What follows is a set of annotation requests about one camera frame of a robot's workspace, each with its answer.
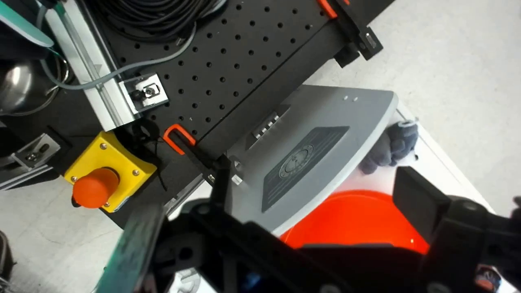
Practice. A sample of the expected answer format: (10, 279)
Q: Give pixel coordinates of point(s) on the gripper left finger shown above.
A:
(132, 249)

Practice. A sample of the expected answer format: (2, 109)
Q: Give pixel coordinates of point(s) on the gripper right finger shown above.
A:
(417, 205)

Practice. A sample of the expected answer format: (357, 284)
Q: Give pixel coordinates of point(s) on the grey plush bear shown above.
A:
(399, 144)

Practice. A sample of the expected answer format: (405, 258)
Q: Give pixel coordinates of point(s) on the white toy kitchen cabinet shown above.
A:
(440, 173)

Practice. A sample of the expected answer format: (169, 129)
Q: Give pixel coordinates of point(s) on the red plastic bowl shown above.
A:
(347, 222)

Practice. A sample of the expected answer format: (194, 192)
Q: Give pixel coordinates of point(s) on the yellow box red stop button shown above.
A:
(116, 157)

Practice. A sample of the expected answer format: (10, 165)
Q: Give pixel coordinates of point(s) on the round silver metal object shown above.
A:
(16, 87)

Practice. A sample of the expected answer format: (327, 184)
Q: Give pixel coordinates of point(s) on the black perforated breadboard table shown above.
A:
(244, 54)

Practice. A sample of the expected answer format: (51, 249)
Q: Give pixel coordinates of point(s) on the grey metal bracket plate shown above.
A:
(33, 155)

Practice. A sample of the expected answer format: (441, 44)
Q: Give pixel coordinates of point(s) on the silver corner bracket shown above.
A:
(147, 92)

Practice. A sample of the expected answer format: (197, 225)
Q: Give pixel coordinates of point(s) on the aluminium extrusion rail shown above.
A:
(86, 65)

